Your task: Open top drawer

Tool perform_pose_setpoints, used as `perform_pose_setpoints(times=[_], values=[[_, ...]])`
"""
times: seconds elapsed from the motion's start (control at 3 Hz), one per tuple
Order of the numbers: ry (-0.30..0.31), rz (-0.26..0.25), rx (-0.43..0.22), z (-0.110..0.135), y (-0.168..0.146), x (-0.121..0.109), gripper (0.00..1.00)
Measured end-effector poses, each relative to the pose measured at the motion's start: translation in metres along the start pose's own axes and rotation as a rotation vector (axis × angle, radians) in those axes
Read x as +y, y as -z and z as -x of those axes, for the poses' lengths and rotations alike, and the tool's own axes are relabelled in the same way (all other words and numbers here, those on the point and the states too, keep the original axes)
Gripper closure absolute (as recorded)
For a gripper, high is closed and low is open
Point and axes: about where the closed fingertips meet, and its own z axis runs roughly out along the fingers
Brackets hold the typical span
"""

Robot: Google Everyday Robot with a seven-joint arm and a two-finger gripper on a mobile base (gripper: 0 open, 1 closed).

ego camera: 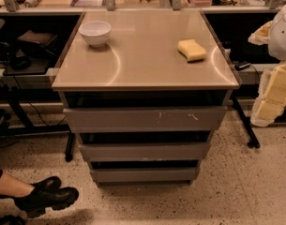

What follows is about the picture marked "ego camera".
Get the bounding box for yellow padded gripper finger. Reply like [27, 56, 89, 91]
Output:
[250, 62, 286, 127]

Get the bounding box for grey top drawer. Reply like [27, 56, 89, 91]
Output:
[64, 106, 227, 133]

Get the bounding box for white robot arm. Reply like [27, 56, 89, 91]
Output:
[248, 4, 286, 127]

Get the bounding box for grey drawer cabinet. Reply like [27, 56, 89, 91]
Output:
[51, 9, 241, 188]

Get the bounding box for grey bottom drawer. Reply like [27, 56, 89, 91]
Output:
[90, 168, 200, 183]

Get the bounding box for black power adapter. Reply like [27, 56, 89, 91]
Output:
[234, 61, 251, 71]

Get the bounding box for black desk leg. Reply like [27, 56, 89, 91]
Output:
[232, 97, 261, 149]

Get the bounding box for yellow sponge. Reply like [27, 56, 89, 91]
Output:
[178, 39, 206, 62]

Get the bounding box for white ceramic bowl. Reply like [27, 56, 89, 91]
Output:
[79, 21, 112, 47]

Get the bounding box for dark box on shelf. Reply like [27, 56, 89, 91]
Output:
[17, 30, 57, 58]

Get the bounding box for black leather shoe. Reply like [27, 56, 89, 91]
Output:
[14, 187, 79, 218]
[33, 176, 61, 189]

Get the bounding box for black left desk frame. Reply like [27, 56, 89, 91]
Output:
[0, 85, 74, 162]

